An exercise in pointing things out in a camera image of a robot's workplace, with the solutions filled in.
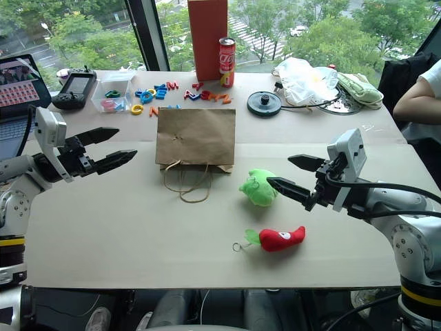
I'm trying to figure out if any grey rounded robot leg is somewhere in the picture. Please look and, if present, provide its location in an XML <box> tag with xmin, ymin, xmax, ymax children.
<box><xmin>243</xmin><ymin>289</ymin><xmax>277</xmax><ymax>331</ymax></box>
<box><xmin>150</xmin><ymin>289</ymin><xmax>198</xmax><ymax>331</ymax></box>

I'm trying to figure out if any white plastic bag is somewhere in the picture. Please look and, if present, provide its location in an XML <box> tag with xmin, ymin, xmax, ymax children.
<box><xmin>273</xmin><ymin>57</ymin><xmax>340</xmax><ymax>106</ymax></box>

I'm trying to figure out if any red chili plush toy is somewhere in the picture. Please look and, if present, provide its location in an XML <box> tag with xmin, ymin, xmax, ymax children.
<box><xmin>232</xmin><ymin>225</ymin><xmax>307</xmax><ymax>254</ymax></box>

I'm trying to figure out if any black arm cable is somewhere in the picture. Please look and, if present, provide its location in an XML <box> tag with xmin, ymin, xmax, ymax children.
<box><xmin>15</xmin><ymin>104</ymin><xmax>38</xmax><ymax>157</ymax></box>
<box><xmin>325</xmin><ymin>171</ymin><xmax>441</xmax><ymax>220</ymax></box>

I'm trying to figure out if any black robot body cable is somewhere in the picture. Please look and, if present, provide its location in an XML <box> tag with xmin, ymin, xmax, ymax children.
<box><xmin>326</xmin><ymin>292</ymin><xmax>402</xmax><ymax>331</ymax></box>

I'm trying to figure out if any pale green cloth pouch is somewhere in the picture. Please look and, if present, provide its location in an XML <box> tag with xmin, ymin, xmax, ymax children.
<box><xmin>336</xmin><ymin>72</ymin><xmax>384</xmax><ymax>111</ymax></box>

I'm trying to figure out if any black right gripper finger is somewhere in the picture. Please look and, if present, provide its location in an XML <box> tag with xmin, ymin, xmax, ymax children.
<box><xmin>287</xmin><ymin>154</ymin><xmax>327</xmax><ymax>172</ymax></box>
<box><xmin>265</xmin><ymin>177</ymin><xmax>316</xmax><ymax>212</ymax></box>

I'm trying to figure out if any round black ring tray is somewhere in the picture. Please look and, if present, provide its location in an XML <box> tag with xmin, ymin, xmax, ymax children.
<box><xmin>316</xmin><ymin>86</ymin><xmax>365</xmax><ymax>115</ymax></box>

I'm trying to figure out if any dark window frame post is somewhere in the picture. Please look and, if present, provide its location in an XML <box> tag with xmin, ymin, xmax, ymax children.
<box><xmin>125</xmin><ymin>0</ymin><xmax>172</xmax><ymax>72</ymax></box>

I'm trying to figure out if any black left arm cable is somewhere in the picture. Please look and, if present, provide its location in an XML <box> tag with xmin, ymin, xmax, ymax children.
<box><xmin>15</xmin><ymin>104</ymin><xmax>38</xmax><ymax>157</ymax></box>

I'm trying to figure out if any tall orange box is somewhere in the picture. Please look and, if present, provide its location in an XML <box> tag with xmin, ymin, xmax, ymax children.
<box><xmin>187</xmin><ymin>0</ymin><xmax>229</xmax><ymax>83</ymax></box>

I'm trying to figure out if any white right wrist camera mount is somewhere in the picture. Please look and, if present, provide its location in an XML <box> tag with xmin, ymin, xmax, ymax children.
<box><xmin>327</xmin><ymin>128</ymin><xmax>368</xmax><ymax>212</ymax></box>

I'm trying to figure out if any clear plastic box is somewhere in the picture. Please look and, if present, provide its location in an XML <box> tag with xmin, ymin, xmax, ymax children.
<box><xmin>90</xmin><ymin>78</ymin><xmax>135</xmax><ymax>115</ymax></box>

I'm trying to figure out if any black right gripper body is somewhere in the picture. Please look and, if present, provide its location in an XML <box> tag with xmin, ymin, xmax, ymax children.
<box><xmin>311</xmin><ymin>151</ymin><xmax>348</xmax><ymax>208</ymax></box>

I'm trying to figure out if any green plush toy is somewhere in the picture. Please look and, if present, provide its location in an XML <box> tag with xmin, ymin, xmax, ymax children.
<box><xmin>238</xmin><ymin>168</ymin><xmax>279</xmax><ymax>208</ymax></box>

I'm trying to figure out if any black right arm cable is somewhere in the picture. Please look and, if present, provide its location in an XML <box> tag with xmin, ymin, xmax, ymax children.
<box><xmin>325</xmin><ymin>171</ymin><xmax>441</xmax><ymax>220</ymax></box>

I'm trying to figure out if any black kettle base power cord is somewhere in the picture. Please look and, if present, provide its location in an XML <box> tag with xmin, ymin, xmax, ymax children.
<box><xmin>274</xmin><ymin>81</ymin><xmax>342</xmax><ymax>112</ymax></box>

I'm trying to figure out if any round dark kettle base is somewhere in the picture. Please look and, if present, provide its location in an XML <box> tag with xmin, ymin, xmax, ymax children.
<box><xmin>246</xmin><ymin>90</ymin><xmax>282</xmax><ymax>118</ymax></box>

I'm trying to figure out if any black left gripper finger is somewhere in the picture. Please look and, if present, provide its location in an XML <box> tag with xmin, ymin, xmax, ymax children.
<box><xmin>76</xmin><ymin>126</ymin><xmax>121</xmax><ymax>146</ymax></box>
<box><xmin>94</xmin><ymin>149</ymin><xmax>139</xmax><ymax>175</ymax></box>

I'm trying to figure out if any thin white cable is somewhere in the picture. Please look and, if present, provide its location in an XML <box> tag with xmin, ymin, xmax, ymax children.
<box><xmin>201</xmin><ymin>289</ymin><xmax>212</xmax><ymax>327</ymax></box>

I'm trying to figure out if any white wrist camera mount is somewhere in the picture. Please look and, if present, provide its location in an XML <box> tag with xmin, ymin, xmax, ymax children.
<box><xmin>327</xmin><ymin>128</ymin><xmax>368</xmax><ymax>212</ymax></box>
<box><xmin>34</xmin><ymin>106</ymin><xmax>75</xmax><ymax>183</ymax></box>

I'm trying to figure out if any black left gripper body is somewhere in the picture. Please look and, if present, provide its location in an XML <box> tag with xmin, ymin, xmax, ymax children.
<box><xmin>57</xmin><ymin>134</ymin><xmax>100</xmax><ymax>178</ymax></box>

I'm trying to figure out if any grey sneaker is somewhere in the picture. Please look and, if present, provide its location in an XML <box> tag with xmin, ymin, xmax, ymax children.
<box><xmin>85</xmin><ymin>306</ymin><xmax>112</xmax><ymax>331</ymax></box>

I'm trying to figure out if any brown paper bag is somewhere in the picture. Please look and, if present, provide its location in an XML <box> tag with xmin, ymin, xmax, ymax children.
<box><xmin>155</xmin><ymin>107</ymin><xmax>237</xmax><ymax>204</ymax></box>

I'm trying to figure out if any open laptop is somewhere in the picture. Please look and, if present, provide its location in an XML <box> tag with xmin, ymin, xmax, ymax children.
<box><xmin>0</xmin><ymin>53</ymin><xmax>52</xmax><ymax>160</ymax></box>

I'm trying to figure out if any white t-shirt sleeve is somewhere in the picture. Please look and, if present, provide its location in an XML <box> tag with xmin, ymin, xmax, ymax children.
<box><xmin>414</xmin><ymin>66</ymin><xmax>441</xmax><ymax>99</ymax></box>

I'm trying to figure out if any red cola can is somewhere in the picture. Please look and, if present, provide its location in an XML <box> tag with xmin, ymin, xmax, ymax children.
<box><xmin>218</xmin><ymin>37</ymin><xmax>236</xmax><ymax>88</ymax></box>

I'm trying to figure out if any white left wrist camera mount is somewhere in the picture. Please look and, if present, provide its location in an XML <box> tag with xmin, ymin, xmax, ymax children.
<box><xmin>34</xmin><ymin>106</ymin><xmax>75</xmax><ymax>183</ymax></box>

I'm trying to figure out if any black handheld controller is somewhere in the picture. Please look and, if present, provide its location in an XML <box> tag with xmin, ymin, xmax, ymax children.
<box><xmin>51</xmin><ymin>65</ymin><xmax>98</xmax><ymax>111</ymax></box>

